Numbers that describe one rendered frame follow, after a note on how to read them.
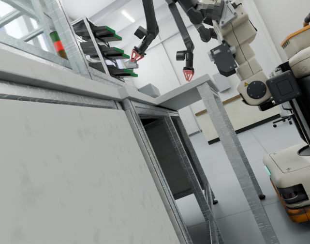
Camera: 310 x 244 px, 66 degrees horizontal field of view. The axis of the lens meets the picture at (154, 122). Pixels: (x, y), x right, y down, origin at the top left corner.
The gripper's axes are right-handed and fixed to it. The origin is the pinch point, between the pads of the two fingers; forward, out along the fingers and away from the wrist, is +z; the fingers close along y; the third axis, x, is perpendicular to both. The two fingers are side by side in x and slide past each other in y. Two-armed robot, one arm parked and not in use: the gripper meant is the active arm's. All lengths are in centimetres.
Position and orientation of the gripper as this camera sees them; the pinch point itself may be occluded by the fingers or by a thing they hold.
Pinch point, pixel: (133, 60)
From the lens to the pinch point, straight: 170.2
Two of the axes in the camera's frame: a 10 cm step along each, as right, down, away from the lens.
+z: -6.1, 7.4, 2.8
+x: 7.2, 6.6, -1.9
